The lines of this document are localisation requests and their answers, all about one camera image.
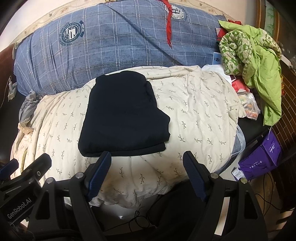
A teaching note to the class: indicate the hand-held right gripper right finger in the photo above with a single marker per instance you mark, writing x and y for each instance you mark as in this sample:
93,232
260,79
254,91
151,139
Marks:
194,173

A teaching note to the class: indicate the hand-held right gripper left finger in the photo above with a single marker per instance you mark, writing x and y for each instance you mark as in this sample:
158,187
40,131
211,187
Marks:
100,171

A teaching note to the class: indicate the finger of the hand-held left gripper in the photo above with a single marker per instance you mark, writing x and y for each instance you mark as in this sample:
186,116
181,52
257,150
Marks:
9,168
39,165

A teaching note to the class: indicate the black zip jacket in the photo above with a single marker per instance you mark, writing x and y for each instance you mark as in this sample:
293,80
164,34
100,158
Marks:
122,115

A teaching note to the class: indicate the grey cloth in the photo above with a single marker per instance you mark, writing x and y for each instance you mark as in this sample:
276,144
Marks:
27,104

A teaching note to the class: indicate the cream leaf print duvet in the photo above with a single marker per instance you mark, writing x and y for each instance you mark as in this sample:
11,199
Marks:
198,111

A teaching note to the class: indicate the purple paper bag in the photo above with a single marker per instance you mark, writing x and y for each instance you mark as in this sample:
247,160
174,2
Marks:
261,157

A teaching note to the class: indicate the dark brown bed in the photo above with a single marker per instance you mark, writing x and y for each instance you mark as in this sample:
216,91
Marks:
254,129

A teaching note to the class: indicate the white charger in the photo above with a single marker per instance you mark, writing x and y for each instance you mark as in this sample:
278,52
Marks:
11,91

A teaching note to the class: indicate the clear plastic snack bag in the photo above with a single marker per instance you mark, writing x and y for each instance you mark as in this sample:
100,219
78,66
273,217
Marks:
251,106

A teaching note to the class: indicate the red packet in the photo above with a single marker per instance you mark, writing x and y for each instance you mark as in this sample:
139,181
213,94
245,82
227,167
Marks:
240,86

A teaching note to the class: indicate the green floral blanket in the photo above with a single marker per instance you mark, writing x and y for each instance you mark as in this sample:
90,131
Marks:
266,81

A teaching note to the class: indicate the blue plaid quilt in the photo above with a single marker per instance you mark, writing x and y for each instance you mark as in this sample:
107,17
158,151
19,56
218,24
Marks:
111,46

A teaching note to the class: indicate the green patterned blanket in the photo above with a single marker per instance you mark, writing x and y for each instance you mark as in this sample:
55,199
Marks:
233,51

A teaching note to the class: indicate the red cloth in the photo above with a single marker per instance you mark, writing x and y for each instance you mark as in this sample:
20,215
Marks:
223,30

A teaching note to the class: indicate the red ribbon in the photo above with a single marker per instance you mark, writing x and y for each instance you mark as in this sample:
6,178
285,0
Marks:
170,25

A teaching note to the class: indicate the wooden framed panel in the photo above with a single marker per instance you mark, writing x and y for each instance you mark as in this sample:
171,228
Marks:
270,16

